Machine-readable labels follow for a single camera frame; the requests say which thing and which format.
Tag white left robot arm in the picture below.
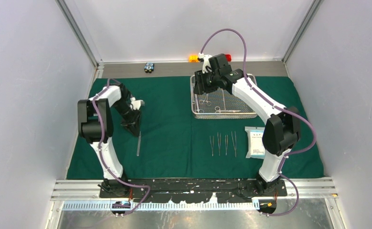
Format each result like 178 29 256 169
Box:
77 83 144 198

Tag green surgical drape cloth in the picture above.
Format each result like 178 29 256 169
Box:
66 76 324 179

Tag white sterile packet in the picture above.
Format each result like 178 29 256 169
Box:
245 126 265 159

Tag long steel probe rod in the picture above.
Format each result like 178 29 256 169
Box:
136 131 142 156

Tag steel ring-handled scissors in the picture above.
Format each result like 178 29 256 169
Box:
199 94 212 106

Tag steel needle holder clamp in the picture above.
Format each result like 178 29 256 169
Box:
224 135 229 155

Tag metal mesh instrument tray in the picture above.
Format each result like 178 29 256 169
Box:
190 75 257 119

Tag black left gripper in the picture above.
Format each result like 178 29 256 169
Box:
113 100 141 137

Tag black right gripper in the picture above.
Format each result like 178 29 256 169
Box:
193 68 219 95

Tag blue owl toy block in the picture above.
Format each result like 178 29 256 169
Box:
144 62 155 73

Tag yellow toy block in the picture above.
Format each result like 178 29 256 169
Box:
188 55 199 62

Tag steel surgical forceps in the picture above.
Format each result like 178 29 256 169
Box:
209 136 215 156

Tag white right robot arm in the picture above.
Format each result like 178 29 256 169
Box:
193 53 301 196

